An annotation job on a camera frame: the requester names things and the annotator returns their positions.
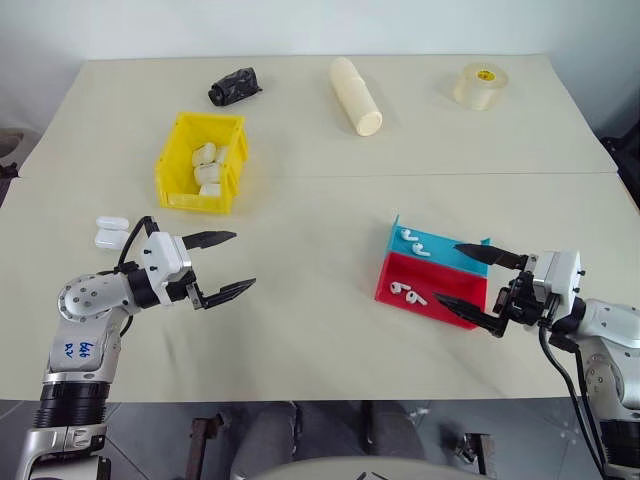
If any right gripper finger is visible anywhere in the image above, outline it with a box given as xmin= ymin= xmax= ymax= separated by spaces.
xmin=432 ymin=293 xmax=506 ymax=339
xmin=454 ymin=243 xmax=529 ymax=270

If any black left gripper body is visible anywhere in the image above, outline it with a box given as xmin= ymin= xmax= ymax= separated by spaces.
xmin=169 ymin=268 xmax=209 ymax=312

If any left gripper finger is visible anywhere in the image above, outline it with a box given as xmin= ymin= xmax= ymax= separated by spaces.
xmin=180 ymin=230 xmax=238 ymax=250
xmin=201 ymin=278 xmax=258 ymax=311

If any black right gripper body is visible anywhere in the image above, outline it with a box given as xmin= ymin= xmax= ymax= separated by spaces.
xmin=493 ymin=254 xmax=559 ymax=327

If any yellow plastic bin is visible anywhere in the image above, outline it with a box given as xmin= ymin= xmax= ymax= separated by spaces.
xmin=153 ymin=111 xmax=250 ymax=216

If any red plastic tray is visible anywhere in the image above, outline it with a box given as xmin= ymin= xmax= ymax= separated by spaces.
xmin=374 ymin=251 xmax=490 ymax=332

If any blue plastic tray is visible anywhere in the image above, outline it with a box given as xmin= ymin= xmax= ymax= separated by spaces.
xmin=384 ymin=214 xmax=496 ymax=279

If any black crumpled plastic bag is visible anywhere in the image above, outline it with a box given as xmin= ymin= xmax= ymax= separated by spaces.
xmin=206 ymin=68 xmax=265 ymax=108

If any dark bag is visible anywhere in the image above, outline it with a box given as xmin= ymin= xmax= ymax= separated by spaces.
xmin=599 ymin=134 xmax=640 ymax=211

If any translucent tape roll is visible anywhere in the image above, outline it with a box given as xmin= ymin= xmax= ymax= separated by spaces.
xmin=452 ymin=62 xmax=510 ymax=111

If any pale grey robot torso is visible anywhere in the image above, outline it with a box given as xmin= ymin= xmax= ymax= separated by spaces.
xmin=227 ymin=455 xmax=484 ymax=480

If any cream cylindrical roll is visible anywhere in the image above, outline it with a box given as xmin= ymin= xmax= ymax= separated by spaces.
xmin=329 ymin=56 xmax=384 ymax=138

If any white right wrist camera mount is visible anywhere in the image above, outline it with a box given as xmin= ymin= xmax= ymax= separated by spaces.
xmin=529 ymin=249 xmax=585 ymax=307

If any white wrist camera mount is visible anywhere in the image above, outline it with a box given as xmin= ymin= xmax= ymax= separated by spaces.
xmin=529 ymin=249 xmax=585 ymax=307
xmin=139 ymin=231 xmax=194 ymax=306

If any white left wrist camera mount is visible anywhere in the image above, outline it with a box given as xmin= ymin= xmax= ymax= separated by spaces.
xmin=139 ymin=231 xmax=194 ymax=306

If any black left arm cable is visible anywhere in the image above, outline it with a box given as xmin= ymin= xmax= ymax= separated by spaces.
xmin=99 ymin=215 xmax=161 ymax=281

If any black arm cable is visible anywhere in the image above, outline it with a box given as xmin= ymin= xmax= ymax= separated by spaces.
xmin=537 ymin=319 xmax=617 ymax=477
xmin=99 ymin=215 xmax=161 ymax=281

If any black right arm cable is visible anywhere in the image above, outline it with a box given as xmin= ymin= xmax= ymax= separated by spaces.
xmin=537 ymin=319 xmax=617 ymax=477

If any rusty brown metal bracket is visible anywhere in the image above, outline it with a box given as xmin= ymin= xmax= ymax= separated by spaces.
xmin=463 ymin=432 xmax=495 ymax=474
xmin=191 ymin=417 xmax=222 ymax=480

